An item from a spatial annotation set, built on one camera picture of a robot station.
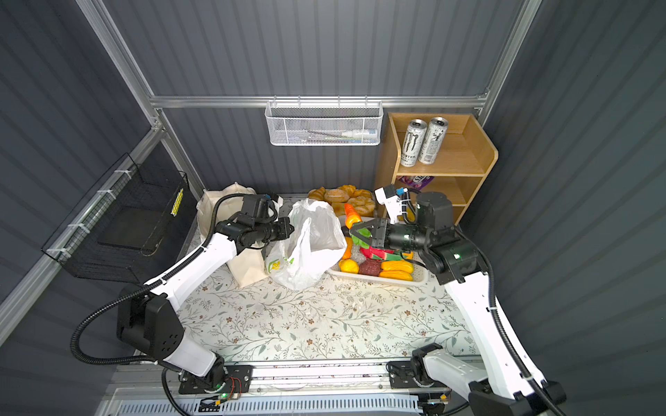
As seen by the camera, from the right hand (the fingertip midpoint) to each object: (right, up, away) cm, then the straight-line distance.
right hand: (354, 235), depth 60 cm
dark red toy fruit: (+8, -13, +30) cm, 33 cm away
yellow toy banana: (+17, -14, +31) cm, 38 cm away
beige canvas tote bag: (-36, -13, +30) cm, 49 cm away
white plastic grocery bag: (-15, -8, +11) cm, 20 cm away
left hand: (-18, +1, +24) cm, 30 cm away
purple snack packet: (+27, +18, +39) cm, 51 cm away
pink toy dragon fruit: (+14, -9, +32) cm, 36 cm away
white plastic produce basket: (+24, -14, +25) cm, 37 cm away
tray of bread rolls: (+4, +11, +49) cm, 51 cm away
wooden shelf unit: (+40, +25, +29) cm, 56 cm away
